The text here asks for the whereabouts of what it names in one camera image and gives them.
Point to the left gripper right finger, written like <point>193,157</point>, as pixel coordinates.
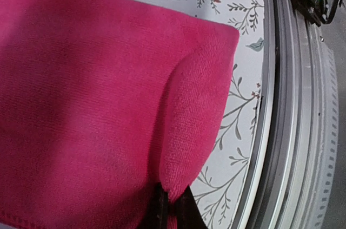
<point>187,212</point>

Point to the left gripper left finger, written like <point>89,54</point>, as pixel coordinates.
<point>156,216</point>

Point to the pink towel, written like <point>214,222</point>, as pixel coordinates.
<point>100,101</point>

